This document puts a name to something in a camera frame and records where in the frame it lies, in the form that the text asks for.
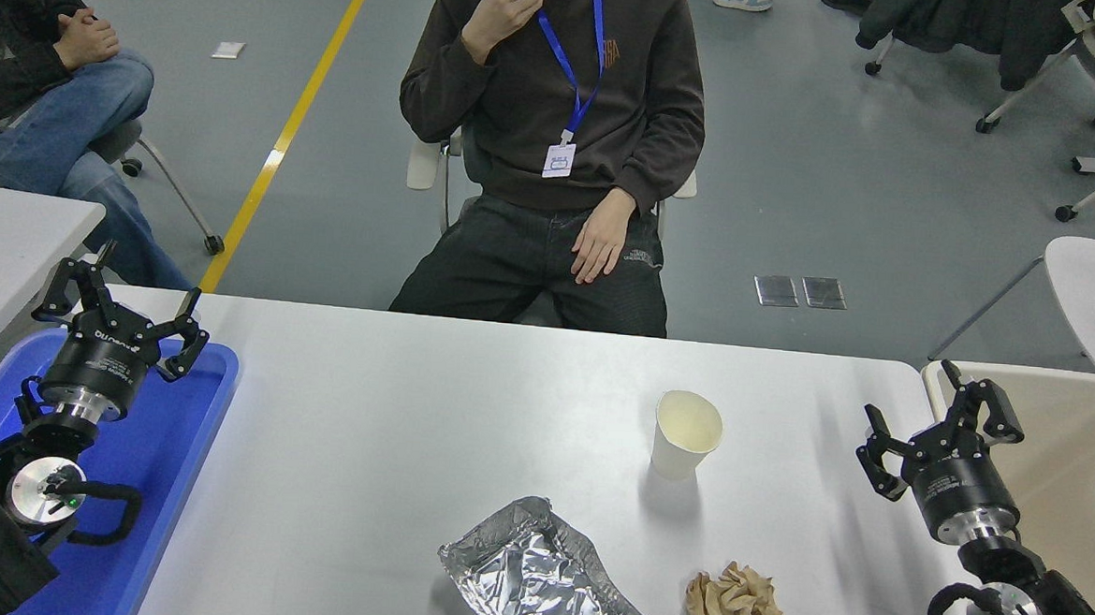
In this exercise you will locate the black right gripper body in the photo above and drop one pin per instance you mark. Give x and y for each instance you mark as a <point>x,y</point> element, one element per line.
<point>964,489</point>

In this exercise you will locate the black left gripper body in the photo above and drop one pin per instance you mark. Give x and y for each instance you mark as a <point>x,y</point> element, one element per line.
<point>100,354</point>

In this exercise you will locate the white paper cup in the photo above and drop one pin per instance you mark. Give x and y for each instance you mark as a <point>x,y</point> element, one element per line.
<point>681,446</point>

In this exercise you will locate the tan paper ball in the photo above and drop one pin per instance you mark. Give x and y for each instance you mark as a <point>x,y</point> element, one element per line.
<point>733,603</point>

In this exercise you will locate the foil tray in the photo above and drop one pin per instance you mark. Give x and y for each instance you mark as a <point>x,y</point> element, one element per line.
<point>533,579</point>

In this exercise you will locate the person's right hand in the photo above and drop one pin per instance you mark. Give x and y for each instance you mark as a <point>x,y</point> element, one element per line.
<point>88,49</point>
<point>502,15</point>

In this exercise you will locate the person's left hand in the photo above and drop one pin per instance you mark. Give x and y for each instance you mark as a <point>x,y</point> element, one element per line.
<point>603,240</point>
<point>80,23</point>

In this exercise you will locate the white side table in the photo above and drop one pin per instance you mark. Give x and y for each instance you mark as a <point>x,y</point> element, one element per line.
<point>7,242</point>

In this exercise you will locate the large pale bin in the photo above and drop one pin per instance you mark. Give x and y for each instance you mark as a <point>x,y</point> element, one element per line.
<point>1083,467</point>

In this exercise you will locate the blue plastic tray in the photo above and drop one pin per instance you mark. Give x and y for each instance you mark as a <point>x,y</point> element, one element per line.
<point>174,457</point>

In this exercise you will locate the metal floor socket plate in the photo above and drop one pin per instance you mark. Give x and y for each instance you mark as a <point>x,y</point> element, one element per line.
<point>824,293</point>
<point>776,291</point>

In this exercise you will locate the person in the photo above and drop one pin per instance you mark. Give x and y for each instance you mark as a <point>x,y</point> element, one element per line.
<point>18,36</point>
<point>540,92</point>

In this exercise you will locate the white wheeled chair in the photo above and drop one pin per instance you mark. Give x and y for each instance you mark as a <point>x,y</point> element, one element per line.
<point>871,68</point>

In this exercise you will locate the dark jacket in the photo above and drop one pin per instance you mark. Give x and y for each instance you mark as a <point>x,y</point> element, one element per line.
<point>975,21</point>

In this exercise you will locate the white name badge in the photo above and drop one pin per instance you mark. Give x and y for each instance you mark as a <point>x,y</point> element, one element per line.
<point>559,160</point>

